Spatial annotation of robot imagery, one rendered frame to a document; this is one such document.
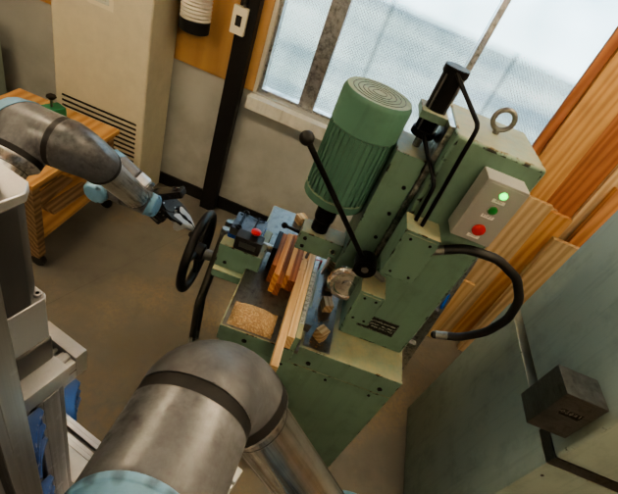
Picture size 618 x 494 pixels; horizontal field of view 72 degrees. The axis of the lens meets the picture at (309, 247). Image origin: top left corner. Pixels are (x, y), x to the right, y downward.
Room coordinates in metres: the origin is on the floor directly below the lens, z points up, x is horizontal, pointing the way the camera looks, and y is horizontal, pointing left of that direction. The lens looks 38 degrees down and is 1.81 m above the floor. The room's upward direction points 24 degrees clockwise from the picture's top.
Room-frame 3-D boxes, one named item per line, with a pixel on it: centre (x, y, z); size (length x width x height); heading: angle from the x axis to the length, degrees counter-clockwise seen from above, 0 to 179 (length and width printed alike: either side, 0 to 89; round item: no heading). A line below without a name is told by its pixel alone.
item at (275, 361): (0.89, -0.02, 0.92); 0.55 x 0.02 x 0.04; 5
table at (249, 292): (1.00, 0.10, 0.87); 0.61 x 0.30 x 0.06; 5
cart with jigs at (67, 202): (1.54, 1.45, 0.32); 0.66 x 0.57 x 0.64; 3
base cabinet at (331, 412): (1.04, -0.12, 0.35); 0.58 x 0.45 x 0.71; 95
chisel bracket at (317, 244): (1.03, -0.03, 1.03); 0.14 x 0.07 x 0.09; 95
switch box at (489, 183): (0.91, -0.34, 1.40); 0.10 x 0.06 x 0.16; 95
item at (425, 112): (1.04, -0.14, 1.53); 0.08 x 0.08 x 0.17; 5
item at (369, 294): (0.89, -0.20, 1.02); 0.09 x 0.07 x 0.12; 5
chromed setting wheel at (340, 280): (0.91, -0.15, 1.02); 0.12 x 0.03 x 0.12; 95
